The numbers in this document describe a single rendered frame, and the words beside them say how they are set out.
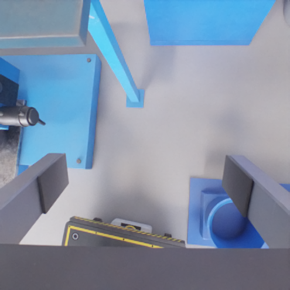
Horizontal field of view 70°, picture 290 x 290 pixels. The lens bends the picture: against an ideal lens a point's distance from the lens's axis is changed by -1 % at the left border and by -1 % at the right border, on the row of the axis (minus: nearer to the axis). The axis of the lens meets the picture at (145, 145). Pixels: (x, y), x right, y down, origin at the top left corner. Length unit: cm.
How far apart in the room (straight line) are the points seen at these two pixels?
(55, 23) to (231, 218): 127
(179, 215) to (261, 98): 99
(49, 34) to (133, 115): 106
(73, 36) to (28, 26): 12
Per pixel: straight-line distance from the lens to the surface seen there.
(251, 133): 160
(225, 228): 142
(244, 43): 178
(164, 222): 153
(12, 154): 174
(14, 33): 65
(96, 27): 84
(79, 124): 154
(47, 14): 63
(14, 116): 127
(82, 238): 132
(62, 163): 16
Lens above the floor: 148
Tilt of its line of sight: 80 degrees down
